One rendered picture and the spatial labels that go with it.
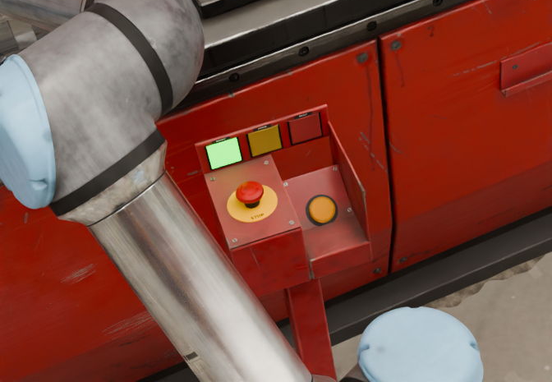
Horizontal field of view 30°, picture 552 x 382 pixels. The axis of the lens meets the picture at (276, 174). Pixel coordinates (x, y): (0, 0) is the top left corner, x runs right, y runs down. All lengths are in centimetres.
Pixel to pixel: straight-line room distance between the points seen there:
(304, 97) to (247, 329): 85
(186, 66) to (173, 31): 3
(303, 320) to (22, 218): 48
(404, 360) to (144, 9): 40
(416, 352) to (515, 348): 124
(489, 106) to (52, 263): 84
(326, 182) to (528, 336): 85
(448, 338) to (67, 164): 40
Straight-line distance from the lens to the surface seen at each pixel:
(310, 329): 168
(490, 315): 228
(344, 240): 149
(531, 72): 195
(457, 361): 100
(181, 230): 89
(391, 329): 102
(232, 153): 149
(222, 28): 161
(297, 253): 145
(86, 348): 195
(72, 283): 182
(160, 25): 89
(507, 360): 221
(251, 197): 142
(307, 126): 150
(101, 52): 87
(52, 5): 106
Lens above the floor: 182
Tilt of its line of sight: 45 degrees down
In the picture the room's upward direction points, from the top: 11 degrees counter-clockwise
